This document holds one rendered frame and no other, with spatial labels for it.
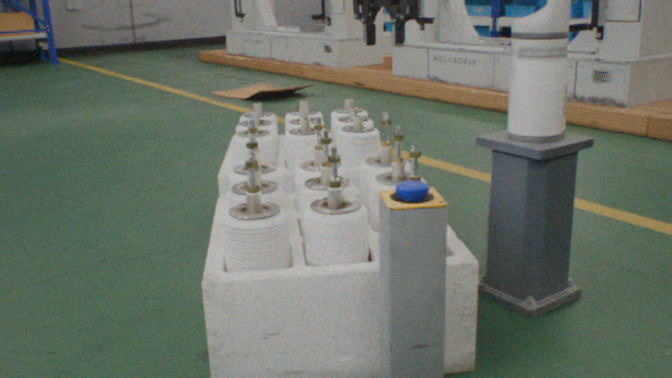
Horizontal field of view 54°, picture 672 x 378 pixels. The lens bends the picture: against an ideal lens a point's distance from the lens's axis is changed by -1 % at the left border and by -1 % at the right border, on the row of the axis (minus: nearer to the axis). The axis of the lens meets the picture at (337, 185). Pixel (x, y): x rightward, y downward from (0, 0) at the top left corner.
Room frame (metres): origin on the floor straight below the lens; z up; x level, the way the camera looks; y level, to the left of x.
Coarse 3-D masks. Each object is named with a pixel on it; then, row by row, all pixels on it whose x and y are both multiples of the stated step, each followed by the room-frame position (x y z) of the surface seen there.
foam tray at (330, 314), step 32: (288, 224) 1.04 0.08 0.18; (224, 256) 0.92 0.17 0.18; (448, 256) 0.92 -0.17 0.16; (224, 288) 0.83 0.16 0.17; (256, 288) 0.83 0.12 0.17; (288, 288) 0.83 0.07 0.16; (320, 288) 0.84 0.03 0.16; (352, 288) 0.84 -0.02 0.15; (448, 288) 0.86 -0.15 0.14; (224, 320) 0.82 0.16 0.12; (256, 320) 0.83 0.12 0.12; (288, 320) 0.83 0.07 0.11; (320, 320) 0.84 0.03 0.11; (352, 320) 0.84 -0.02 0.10; (448, 320) 0.86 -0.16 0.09; (224, 352) 0.82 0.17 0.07; (256, 352) 0.83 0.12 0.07; (288, 352) 0.83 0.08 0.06; (320, 352) 0.84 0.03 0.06; (352, 352) 0.84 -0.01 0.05; (448, 352) 0.86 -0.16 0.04
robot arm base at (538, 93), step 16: (512, 48) 1.12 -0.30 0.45; (528, 48) 1.09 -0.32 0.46; (544, 48) 1.08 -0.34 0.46; (560, 48) 1.08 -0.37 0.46; (512, 64) 1.12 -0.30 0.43; (528, 64) 1.08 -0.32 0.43; (544, 64) 1.08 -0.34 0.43; (560, 64) 1.08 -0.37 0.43; (512, 80) 1.11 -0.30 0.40; (528, 80) 1.08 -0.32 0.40; (544, 80) 1.08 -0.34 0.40; (560, 80) 1.08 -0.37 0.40; (512, 96) 1.11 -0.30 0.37; (528, 96) 1.08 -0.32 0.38; (544, 96) 1.08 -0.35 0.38; (560, 96) 1.09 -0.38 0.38; (512, 112) 1.11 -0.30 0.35; (528, 112) 1.08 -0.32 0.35; (544, 112) 1.08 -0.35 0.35; (560, 112) 1.09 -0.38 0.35; (512, 128) 1.11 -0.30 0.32; (528, 128) 1.08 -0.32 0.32; (544, 128) 1.08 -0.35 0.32; (560, 128) 1.09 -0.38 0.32
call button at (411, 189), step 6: (408, 180) 0.77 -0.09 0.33; (414, 180) 0.77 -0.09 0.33; (396, 186) 0.75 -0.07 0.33; (402, 186) 0.75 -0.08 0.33; (408, 186) 0.75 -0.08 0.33; (414, 186) 0.75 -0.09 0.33; (420, 186) 0.75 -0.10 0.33; (426, 186) 0.75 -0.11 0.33; (396, 192) 0.75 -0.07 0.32; (402, 192) 0.74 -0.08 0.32; (408, 192) 0.74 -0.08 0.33; (414, 192) 0.74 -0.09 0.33; (420, 192) 0.74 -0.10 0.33; (426, 192) 0.74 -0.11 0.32; (402, 198) 0.75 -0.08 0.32; (408, 198) 0.74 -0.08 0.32; (414, 198) 0.74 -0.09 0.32; (420, 198) 0.74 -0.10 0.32
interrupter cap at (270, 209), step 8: (232, 208) 0.91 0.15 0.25; (240, 208) 0.92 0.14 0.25; (264, 208) 0.92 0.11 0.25; (272, 208) 0.91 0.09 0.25; (280, 208) 0.91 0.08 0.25; (232, 216) 0.88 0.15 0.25; (240, 216) 0.88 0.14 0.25; (248, 216) 0.88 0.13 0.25; (256, 216) 0.88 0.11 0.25; (264, 216) 0.87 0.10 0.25; (272, 216) 0.88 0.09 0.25
